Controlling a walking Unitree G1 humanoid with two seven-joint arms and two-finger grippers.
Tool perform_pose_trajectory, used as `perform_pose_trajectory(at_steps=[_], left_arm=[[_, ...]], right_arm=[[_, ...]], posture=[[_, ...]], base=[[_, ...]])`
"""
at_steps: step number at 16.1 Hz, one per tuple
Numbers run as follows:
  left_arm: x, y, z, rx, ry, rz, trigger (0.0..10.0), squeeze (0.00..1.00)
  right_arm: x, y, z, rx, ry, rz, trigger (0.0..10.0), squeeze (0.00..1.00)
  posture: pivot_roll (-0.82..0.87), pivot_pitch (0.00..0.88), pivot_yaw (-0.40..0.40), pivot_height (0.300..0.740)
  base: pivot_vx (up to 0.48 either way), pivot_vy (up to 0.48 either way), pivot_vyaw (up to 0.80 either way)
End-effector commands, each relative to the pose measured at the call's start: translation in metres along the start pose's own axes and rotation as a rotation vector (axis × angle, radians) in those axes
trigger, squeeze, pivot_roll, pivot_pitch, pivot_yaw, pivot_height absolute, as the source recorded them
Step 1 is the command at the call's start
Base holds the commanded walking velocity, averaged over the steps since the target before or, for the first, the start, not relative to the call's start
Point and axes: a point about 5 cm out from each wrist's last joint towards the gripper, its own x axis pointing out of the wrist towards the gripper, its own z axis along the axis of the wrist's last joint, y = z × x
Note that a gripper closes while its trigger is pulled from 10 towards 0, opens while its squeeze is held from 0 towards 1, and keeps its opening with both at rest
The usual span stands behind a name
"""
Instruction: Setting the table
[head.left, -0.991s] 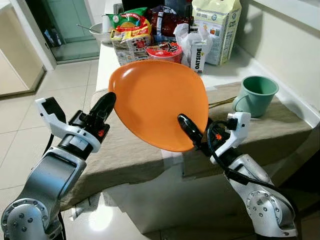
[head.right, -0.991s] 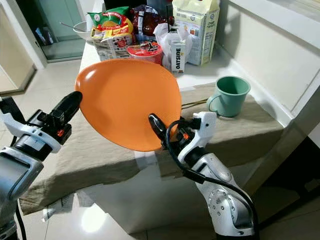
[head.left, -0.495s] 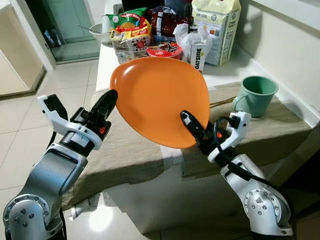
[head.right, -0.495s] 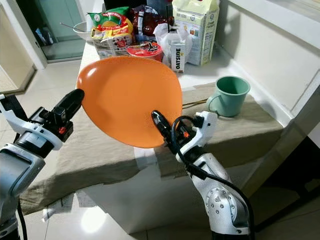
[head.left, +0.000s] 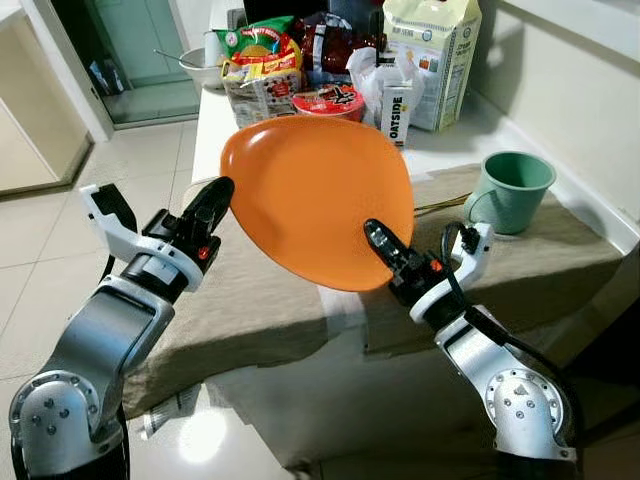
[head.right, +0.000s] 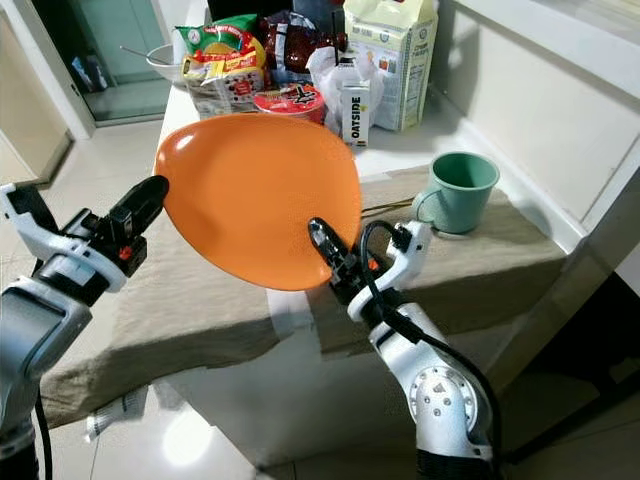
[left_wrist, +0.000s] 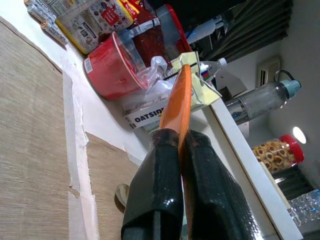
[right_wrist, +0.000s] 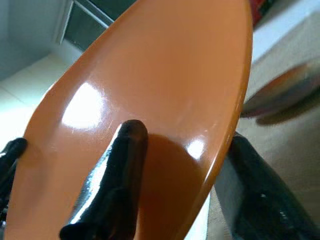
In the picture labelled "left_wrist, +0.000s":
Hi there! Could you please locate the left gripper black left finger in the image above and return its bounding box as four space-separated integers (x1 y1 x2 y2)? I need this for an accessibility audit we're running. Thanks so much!
121 128 185 240

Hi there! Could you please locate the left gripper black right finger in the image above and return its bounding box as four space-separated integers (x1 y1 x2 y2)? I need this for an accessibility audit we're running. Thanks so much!
183 130 263 240

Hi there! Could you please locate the orange plastic plate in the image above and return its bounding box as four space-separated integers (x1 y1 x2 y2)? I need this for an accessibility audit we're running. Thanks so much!
158 63 195 240

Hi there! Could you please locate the metal spoon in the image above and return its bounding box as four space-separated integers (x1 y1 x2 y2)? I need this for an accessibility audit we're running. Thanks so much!
115 183 130 208

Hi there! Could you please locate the white Oatside carton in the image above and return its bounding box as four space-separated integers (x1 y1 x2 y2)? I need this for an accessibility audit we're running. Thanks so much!
122 98 173 130

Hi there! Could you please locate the snack jar with red lid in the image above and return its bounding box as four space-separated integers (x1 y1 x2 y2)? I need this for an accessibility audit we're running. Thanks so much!
252 134 305 175

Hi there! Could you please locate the white tape strip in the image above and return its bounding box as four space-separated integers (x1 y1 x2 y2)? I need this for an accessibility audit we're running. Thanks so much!
62 71 101 240

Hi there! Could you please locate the yellow-green cereal box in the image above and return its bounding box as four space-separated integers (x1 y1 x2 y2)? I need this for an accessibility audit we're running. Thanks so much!
172 51 223 112

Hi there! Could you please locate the round ceiling light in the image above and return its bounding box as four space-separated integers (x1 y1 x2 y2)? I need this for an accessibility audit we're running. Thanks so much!
292 126 307 145

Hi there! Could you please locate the clear bottle with teal cap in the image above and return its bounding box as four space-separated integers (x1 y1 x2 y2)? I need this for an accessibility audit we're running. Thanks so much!
224 71 302 126

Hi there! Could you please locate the clear plastic bag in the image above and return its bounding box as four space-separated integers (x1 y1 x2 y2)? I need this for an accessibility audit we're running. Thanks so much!
136 56 176 101

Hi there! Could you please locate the red bowl with clear lid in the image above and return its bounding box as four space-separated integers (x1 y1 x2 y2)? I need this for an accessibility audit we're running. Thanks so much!
83 31 151 101

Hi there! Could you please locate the clear bottle with white cap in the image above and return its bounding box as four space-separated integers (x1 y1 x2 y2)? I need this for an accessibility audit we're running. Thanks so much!
199 57 228 83

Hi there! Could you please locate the beige woven table cloth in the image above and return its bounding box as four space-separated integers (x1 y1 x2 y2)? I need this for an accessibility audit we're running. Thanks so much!
0 16 140 240

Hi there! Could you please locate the white spray bottle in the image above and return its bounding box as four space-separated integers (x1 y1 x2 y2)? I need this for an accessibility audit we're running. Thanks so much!
186 14 226 45

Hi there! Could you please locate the printed snack bag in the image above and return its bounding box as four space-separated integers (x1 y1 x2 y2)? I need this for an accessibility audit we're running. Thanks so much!
55 0 143 55

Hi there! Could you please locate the silver battery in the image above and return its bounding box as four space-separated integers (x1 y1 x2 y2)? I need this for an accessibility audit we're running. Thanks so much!
26 2 59 26
39 20 69 46
23 0 48 8

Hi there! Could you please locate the white wall ledge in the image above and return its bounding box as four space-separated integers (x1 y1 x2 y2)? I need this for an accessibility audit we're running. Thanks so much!
209 97 305 240

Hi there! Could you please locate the red jug with grey handle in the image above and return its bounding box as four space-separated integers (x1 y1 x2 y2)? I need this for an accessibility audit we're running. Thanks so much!
129 3 193 68

